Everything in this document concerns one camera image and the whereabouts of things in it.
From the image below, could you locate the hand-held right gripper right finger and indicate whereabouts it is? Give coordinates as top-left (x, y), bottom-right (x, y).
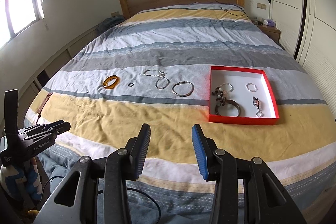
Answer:
top-left (192, 124), bottom-right (307, 224)

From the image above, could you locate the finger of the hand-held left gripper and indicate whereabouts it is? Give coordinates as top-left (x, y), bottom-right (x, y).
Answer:
top-left (34, 122), bottom-right (71, 140)
top-left (22, 121), bottom-right (65, 135)

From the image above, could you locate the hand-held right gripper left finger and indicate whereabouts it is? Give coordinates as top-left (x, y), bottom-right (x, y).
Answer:
top-left (39, 123), bottom-right (151, 224)

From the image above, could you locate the red cardboard box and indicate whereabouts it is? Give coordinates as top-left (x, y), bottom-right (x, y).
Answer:
top-left (208, 65), bottom-right (279, 125)

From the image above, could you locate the dark bead bracelet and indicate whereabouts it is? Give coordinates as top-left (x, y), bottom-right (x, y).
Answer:
top-left (213, 86), bottom-right (229, 105)

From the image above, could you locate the dark amber bangle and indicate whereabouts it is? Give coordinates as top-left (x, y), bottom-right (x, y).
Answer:
top-left (215, 99), bottom-right (241, 117)

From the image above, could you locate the silver pendant brooch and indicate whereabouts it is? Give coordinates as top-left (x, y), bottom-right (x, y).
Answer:
top-left (251, 96), bottom-right (263, 110)

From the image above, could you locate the silver bangle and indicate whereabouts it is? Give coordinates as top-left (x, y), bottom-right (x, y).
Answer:
top-left (172, 81), bottom-right (194, 97)

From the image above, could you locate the light amber bangle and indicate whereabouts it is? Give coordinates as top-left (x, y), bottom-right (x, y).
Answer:
top-left (103, 76), bottom-right (121, 89)

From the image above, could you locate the blue folded cloth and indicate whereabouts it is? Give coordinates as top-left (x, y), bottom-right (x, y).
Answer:
top-left (97, 16), bottom-right (124, 35)

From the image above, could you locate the window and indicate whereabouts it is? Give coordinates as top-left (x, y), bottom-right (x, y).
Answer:
top-left (0, 0), bottom-right (45, 43)

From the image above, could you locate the wooden nightstand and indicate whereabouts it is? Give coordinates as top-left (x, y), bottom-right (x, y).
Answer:
top-left (256, 23), bottom-right (281, 42)

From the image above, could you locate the brown leather strap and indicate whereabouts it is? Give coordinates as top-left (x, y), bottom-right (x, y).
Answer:
top-left (37, 93), bottom-right (53, 117)

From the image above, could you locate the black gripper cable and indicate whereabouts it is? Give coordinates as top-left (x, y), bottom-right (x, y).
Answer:
top-left (42, 174), bottom-right (162, 224)

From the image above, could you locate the white low wall cabinet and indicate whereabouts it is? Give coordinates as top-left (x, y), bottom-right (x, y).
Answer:
top-left (0, 27), bottom-right (99, 109)

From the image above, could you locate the silver chain necklace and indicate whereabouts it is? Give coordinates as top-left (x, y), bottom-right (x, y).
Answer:
top-left (144, 69), bottom-right (170, 90)

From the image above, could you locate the thin black cable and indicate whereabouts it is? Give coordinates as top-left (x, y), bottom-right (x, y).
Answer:
top-left (194, 0), bottom-right (247, 17)

